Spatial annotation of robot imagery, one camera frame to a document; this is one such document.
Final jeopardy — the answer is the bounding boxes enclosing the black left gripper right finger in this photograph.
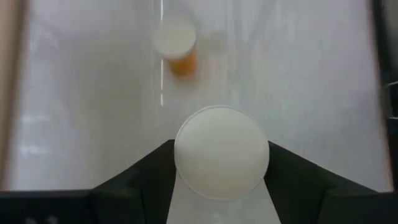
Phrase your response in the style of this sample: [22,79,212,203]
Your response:
[263,141,398,224]

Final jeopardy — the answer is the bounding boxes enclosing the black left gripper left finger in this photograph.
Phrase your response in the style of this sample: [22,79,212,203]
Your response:
[0,139,178,224]

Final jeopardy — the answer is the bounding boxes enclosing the white cup orange contents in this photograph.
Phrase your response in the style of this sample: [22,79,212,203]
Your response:
[173,105,271,200]

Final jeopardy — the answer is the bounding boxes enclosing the orange medicine bottle white cap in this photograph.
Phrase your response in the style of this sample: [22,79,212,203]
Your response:
[152,17,200,78]

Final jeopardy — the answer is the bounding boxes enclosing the white plastic table cover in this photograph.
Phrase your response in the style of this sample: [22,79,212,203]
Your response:
[6,0,392,224]

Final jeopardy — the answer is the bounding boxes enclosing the black aluminium table frame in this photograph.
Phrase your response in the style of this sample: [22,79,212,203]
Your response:
[371,0,398,192]

